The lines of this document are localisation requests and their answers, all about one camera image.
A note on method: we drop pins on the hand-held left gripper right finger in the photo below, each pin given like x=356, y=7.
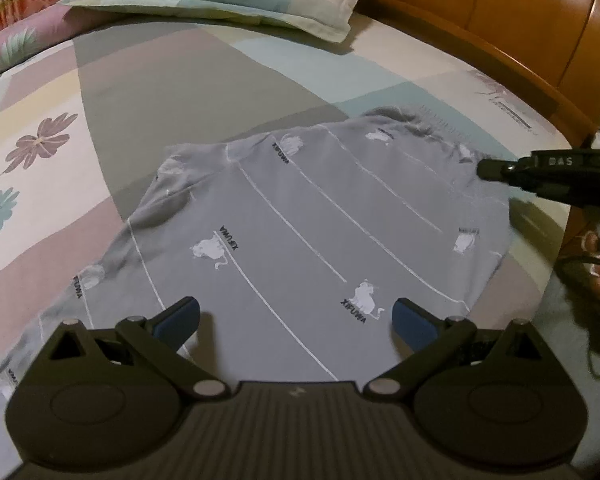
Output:
x=415, y=328

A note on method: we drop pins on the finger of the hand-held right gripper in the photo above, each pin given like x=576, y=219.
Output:
x=492, y=170

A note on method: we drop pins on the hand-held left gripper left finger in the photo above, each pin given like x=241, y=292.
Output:
x=180, y=323

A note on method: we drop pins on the grey striped pants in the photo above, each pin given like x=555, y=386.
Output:
x=280, y=210

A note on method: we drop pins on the wooden headboard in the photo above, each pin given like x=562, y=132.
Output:
x=480, y=10

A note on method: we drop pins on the person's grey clothing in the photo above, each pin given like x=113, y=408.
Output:
x=570, y=410

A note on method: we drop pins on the checked bed sheet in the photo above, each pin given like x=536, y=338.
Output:
x=180, y=75

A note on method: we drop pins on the purple floral quilt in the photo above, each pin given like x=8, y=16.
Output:
x=20, y=40

